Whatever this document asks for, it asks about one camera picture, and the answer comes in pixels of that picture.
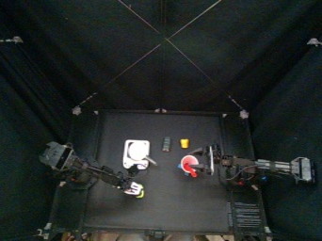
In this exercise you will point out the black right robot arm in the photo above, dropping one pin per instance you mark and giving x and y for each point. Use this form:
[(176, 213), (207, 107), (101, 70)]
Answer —
[(267, 164)]

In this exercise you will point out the yellow-green toy starfruit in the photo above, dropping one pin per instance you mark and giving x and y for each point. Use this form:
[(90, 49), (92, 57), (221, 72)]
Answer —
[(141, 194)]

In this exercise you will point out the black plate with white print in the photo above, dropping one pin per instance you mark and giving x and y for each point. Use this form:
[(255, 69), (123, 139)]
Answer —
[(247, 215)]

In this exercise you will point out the grey cloth clamp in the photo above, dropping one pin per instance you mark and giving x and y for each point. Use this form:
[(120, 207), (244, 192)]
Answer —
[(312, 41), (16, 40)]

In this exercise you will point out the black table edge clamp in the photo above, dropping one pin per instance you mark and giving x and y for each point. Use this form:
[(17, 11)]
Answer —
[(155, 233)]

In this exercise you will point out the yellow-orange toy food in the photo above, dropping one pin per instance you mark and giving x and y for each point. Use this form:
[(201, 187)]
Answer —
[(184, 143)]

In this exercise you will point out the grey spoon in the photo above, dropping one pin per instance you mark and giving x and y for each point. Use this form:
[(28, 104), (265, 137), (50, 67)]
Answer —
[(151, 161)]

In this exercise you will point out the white square tray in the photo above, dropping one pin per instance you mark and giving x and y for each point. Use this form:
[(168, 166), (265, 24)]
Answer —
[(144, 144)]

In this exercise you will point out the red toy chili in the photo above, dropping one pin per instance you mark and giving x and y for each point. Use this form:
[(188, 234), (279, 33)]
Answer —
[(192, 173)]

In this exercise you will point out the grey frame corner bracket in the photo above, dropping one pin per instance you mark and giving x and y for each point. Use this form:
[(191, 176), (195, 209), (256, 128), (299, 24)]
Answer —
[(243, 114), (76, 110)]

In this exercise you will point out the grey frame middle bracket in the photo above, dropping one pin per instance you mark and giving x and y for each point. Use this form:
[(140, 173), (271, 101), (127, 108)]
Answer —
[(159, 110)]

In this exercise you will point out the small blue toy piece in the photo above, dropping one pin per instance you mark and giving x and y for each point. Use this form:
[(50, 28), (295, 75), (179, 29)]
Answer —
[(180, 166)]

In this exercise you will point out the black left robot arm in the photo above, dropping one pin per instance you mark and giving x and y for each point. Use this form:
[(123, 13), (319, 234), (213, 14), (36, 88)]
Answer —
[(96, 174)]

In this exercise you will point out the white round bowl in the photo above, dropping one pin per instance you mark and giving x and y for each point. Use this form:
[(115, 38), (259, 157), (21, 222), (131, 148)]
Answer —
[(137, 151)]

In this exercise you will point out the grey table corner bracket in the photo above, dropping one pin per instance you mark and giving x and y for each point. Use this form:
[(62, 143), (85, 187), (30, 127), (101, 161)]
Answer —
[(267, 230), (44, 230)]

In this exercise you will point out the red cup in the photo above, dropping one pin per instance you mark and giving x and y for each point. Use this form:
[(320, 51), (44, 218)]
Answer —
[(188, 161)]

